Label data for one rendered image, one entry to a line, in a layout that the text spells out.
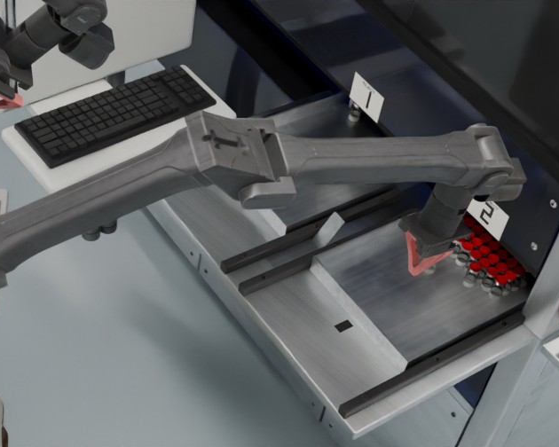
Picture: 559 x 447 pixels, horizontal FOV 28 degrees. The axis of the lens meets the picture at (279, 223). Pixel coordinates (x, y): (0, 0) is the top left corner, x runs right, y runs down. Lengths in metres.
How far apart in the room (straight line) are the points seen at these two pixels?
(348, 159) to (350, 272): 0.58
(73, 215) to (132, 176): 0.09
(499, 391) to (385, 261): 0.33
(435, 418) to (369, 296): 0.46
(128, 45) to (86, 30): 0.69
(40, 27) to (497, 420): 1.11
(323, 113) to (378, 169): 0.84
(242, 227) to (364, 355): 0.34
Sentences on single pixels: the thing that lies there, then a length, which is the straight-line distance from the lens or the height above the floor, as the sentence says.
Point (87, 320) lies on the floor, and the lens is 2.97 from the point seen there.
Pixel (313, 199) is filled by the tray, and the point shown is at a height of 0.88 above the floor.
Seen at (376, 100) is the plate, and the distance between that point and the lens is 2.08.
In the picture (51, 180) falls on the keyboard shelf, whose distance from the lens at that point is 2.16.
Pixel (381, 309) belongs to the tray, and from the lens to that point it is 1.92.
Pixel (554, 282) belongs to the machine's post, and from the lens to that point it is 1.89.
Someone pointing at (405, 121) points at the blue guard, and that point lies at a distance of 2.04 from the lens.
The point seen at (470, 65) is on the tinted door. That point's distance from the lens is 1.88.
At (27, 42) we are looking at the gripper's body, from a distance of 1.71.
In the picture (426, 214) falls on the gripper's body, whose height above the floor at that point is 1.20.
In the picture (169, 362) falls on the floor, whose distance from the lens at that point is 2.89.
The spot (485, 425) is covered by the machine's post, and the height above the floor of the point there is 0.60.
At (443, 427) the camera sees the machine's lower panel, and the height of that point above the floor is 0.48.
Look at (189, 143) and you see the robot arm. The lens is 1.29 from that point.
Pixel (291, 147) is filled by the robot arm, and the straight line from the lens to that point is 1.37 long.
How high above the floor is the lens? 2.31
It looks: 45 degrees down
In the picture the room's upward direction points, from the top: 12 degrees clockwise
